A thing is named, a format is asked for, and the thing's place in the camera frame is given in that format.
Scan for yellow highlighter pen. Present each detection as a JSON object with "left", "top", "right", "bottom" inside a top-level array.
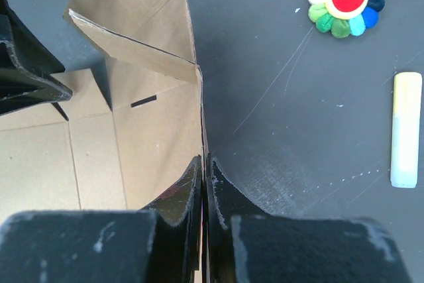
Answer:
[{"left": 390, "top": 72, "right": 423, "bottom": 189}]

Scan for brown cardboard box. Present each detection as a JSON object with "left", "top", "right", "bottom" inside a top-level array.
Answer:
[{"left": 1, "top": 0, "right": 203, "bottom": 225}]

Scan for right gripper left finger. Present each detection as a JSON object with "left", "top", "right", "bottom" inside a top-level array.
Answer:
[{"left": 1, "top": 156, "right": 203, "bottom": 282}]

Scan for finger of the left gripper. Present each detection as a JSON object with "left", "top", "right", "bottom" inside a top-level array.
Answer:
[{"left": 1, "top": 0, "right": 73, "bottom": 115}]

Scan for rainbow flower plush dark petals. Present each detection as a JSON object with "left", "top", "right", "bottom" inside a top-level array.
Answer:
[{"left": 308, "top": 0, "right": 385, "bottom": 39}]

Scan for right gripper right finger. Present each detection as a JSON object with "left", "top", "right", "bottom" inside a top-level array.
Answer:
[{"left": 205, "top": 157, "right": 411, "bottom": 282}]

